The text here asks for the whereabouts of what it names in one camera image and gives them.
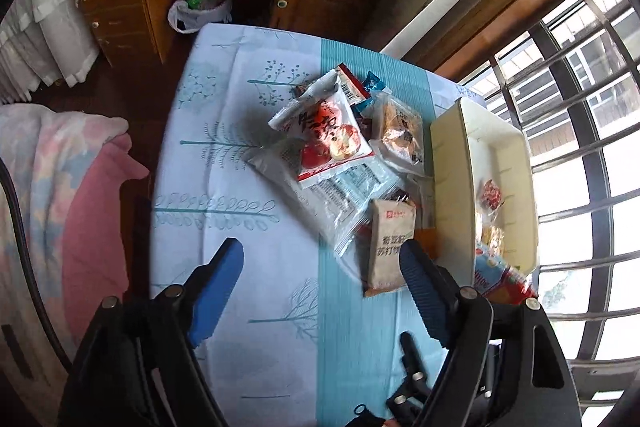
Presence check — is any red white barcode packet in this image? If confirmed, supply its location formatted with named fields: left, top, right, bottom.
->
left=334, top=63, right=373, bottom=105

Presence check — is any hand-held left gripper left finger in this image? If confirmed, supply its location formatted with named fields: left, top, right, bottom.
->
left=59, top=238, right=245, bottom=427

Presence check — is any beige soda cracker pack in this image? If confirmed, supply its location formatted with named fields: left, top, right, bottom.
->
left=362, top=198, right=418, bottom=298

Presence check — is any pink pastel blanket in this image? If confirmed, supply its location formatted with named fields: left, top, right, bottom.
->
left=0, top=103, right=151, bottom=408

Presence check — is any clear yellow cracker packet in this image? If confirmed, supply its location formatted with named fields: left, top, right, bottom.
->
left=480, top=224, right=506, bottom=255

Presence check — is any metal window guard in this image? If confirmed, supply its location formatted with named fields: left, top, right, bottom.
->
left=460, top=0, right=640, bottom=408

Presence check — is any small blue snack packet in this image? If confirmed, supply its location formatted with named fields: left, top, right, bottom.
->
left=361, top=71, right=390, bottom=100

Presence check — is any white trash bag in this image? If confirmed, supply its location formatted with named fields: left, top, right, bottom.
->
left=167, top=0, right=236, bottom=35

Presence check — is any black cable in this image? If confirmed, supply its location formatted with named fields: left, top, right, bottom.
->
left=0, top=157, right=73, bottom=373

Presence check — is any clear red nut packet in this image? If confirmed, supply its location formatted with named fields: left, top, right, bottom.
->
left=477, top=179, right=503, bottom=212

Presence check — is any red and white snack bag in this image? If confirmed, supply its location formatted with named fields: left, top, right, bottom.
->
left=267, top=69, right=376, bottom=182

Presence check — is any blue leaf print tablecloth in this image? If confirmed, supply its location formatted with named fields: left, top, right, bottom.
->
left=149, top=23, right=488, bottom=427

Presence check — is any cream plastic storage bin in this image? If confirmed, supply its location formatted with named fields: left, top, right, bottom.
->
left=430, top=97, right=541, bottom=298

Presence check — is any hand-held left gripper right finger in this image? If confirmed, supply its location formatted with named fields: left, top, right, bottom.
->
left=398, top=239, right=582, bottom=427

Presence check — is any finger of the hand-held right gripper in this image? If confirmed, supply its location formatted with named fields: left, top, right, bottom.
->
left=387, top=332, right=432, bottom=425

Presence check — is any clear bread packet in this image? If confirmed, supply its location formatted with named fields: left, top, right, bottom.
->
left=370, top=93, right=426, bottom=178

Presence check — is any silver snack bag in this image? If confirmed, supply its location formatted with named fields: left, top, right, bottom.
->
left=245, top=142, right=401, bottom=258

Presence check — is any white lace furniture cover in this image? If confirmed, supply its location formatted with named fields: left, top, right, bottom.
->
left=0, top=0, right=101, bottom=105

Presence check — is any long red biscuit tube pack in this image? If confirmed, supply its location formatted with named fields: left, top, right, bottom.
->
left=472, top=242, right=538, bottom=305

